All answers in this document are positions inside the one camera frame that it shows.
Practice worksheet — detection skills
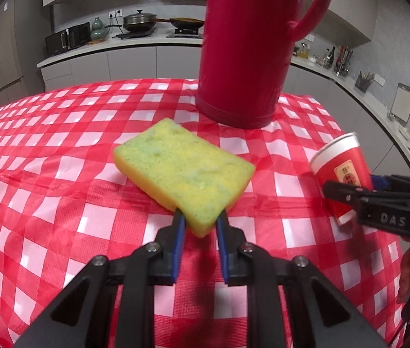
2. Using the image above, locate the red paper cup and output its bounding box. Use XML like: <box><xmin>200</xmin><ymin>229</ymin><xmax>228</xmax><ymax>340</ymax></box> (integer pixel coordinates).
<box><xmin>309</xmin><ymin>131</ymin><xmax>375</xmax><ymax>227</ymax></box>

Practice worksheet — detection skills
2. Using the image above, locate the yellow sponge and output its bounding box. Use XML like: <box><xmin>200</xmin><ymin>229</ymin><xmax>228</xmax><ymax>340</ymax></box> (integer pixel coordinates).
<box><xmin>113</xmin><ymin>118</ymin><xmax>255</xmax><ymax>237</ymax></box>

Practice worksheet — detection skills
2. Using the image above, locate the white cutting board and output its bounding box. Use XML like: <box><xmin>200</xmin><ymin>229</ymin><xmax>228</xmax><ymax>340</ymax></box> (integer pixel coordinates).
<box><xmin>390</xmin><ymin>83</ymin><xmax>410</xmax><ymax>123</ymax></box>

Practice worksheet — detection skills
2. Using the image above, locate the utensil holder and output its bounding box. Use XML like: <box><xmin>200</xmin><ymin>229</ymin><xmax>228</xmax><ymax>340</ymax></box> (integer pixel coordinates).
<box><xmin>355</xmin><ymin>71</ymin><xmax>375</xmax><ymax>93</ymax></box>

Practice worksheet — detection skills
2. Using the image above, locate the red thermos flask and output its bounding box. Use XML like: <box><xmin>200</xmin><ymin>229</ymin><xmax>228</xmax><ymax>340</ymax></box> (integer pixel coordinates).
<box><xmin>195</xmin><ymin>0</ymin><xmax>332</xmax><ymax>129</ymax></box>

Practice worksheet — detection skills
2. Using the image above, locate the black wok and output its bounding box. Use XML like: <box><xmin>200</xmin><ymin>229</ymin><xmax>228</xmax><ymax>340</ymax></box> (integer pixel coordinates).
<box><xmin>155</xmin><ymin>17</ymin><xmax>204</xmax><ymax>31</ymax></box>

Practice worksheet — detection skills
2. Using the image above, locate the gas stove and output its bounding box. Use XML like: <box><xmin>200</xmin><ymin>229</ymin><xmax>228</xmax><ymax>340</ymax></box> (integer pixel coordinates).
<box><xmin>112</xmin><ymin>28</ymin><xmax>203</xmax><ymax>39</ymax></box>

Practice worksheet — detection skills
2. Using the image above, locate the pot with lid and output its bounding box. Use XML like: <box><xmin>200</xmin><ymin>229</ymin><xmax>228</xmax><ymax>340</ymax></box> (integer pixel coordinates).
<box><xmin>123</xmin><ymin>10</ymin><xmax>157</xmax><ymax>32</ymax></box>

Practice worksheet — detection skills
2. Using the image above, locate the black microwave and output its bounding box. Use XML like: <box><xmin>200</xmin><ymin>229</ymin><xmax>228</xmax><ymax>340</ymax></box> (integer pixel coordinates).
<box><xmin>45</xmin><ymin>22</ymin><xmax>91</xmax><ymax>57</ymax></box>

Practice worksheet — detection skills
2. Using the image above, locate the green ceramic vase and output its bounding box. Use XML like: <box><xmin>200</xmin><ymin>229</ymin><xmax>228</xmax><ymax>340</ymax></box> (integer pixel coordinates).
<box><xmin>90</xmin><ymin>17</ymin><xmax>109</xmax><ymax>41</ymax></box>

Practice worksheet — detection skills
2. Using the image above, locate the beige refrigerator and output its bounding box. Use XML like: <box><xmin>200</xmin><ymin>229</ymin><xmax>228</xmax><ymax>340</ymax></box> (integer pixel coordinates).
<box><xmin>0</xmin><ymin>0</ymin><xmax>52</xmax><ymax>107</ymax></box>

